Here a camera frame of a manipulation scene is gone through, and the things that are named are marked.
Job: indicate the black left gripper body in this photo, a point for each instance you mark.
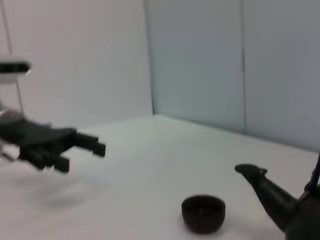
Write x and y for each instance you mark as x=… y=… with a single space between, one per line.
x=37 y=142

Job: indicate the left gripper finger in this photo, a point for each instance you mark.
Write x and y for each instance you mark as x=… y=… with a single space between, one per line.
x=62 y=164
x=91 y=145

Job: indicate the small dark teacup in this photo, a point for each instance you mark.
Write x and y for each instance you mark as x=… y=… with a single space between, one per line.
x=203 y=215

